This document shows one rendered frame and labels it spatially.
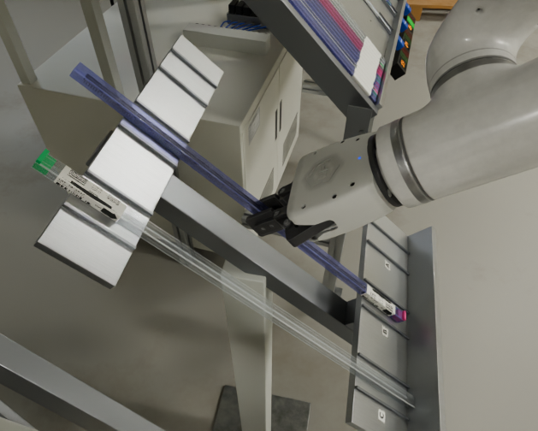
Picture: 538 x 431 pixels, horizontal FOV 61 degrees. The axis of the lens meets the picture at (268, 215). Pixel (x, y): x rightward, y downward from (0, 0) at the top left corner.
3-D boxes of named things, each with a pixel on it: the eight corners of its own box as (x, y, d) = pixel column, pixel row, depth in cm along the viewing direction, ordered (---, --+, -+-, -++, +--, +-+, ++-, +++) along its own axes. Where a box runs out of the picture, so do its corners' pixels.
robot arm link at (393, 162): (400, 97, 44) (372, 109, 45) (399, 156, 38) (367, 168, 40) (436, 156, 48) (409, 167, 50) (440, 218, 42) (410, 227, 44)
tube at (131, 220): (30, 168, 37) (35, 161, 36) (39, 156, 38) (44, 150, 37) (407, 409, 57) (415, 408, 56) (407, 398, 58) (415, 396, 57)
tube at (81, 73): (397, 314, 64) (404, 312, 64) (397, 322, 63) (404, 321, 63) (75, 68, 44) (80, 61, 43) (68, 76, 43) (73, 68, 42)
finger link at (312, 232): (353, 191, 45) (322, 180, 50) (301, 250, 44) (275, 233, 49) (359, 199, 45) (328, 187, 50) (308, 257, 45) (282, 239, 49)
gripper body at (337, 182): (382, 107, 45) (292, 149, 52) (378, 175, 39) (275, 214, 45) (415, 158, 49) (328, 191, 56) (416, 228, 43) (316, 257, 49)
